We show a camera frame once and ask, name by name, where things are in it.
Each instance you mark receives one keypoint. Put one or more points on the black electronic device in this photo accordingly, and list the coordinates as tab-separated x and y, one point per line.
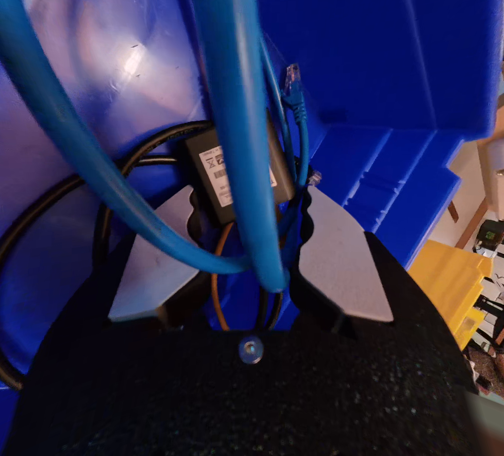
490	235

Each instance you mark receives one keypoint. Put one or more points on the blue plastic bin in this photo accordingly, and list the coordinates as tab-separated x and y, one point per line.
374	31

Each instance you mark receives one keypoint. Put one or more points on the yellow plastic bin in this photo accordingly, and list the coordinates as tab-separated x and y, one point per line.
445	279

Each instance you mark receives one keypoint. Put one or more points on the wooden furniture leg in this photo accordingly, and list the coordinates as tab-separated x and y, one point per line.
470	223

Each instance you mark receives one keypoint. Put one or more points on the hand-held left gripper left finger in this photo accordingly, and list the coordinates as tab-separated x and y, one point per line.
157	267

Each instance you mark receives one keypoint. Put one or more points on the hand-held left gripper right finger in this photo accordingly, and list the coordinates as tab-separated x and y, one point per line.
342	267

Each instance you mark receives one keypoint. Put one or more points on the black network adapter box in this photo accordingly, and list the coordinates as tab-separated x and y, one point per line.
204	176

